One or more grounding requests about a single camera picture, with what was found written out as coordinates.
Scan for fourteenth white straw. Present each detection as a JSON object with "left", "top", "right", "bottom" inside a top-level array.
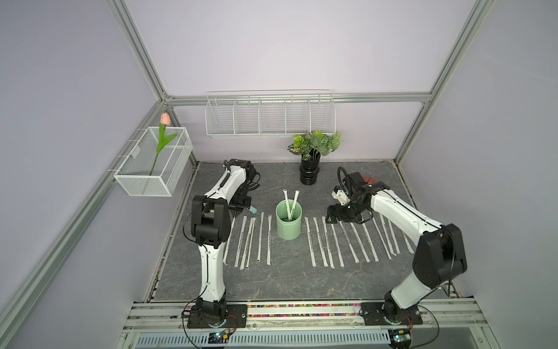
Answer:
[{"left": 234, "top": 216, "right": 247, "bottom": 268}]

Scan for green cylindrical storage cup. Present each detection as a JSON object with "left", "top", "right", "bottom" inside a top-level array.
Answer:
[{"left": 276, "top": 200, "right": 303, "bottom": 241}]

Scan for twelfth white straw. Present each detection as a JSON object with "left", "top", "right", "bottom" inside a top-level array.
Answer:
[{"left": 257, "top": 212, "right": 264, "bottom": 262}]

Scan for thirteenth white straw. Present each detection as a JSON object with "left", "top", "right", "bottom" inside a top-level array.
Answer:
[{"left": 240, "top": 218, "right": 256, "bottom": 270}]

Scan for eleventh white straw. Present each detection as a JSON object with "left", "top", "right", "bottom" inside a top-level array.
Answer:
[{"left": 266, "top": 215, "right": 273, "bottom": 266}]

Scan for fifteenth white straw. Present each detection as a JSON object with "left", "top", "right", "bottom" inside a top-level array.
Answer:
[{"left": 223, "top": 217, "right": 236, "bottom": 266}]

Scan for seventeenth white straw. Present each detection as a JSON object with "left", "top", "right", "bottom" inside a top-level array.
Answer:
[{"left": 283, "top": 189, "right": 291, "bottom": 221}]

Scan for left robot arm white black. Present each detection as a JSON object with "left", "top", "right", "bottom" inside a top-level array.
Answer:
[{"left": 188, "top": 159, "right": 260, "bottom": 328}]

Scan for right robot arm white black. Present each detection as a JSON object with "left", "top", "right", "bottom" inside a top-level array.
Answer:
[{"left": 326, "top": 182, "right": 467, "bottom": 324}]

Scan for bundle of wrapped white straws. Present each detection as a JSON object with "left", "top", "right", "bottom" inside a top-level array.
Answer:
[{"left": 289, "top": 190, "right": 299, "bottom": 221}]

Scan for black vase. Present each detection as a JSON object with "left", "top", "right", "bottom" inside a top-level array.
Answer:
[{"left": 299, "top": 149, "right": 321, "bottom": 186}]

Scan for green artificial plant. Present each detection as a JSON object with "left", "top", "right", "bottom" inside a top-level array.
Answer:
[{"left": 287, "top": 130, "right": 341, "bottom": 161}]

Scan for pink artificial tulip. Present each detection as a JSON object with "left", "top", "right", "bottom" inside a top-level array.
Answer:
[{"left": 149, "top": 113, "right": 177, "bottom": 176}]

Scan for white wire wall shelf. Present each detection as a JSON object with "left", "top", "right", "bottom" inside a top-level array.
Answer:
[{"left": 205, "top": 90, "right": 337, "bottom": 138}]

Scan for white mesh wall basket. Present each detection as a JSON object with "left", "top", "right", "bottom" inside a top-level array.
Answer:
[{"left": 109, "top": 126, "right": 193, "bottom": 197}]

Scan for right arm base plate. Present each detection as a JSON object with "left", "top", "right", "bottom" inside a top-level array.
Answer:
[{"left": 358, "top": 301, "right": 423, "bottom": 327}]

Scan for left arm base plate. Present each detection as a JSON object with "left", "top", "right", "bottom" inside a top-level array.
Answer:
[{"left": 186, "top": 303, "right": 248, "bottom": 329}]

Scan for aluminium frame struts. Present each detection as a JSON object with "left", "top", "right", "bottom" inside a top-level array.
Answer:
[{"left": 1, "top": 1, "right": 494, "bottom": 348}]

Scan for white slotted cable duct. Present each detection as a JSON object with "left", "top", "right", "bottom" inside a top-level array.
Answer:
[{"left": 134, "top": 330, "right": 391, "bottom": 348}]

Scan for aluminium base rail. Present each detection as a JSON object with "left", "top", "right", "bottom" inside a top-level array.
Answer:
[{"left": 123, "top": 298, "right": 488, "bottom": 333}]

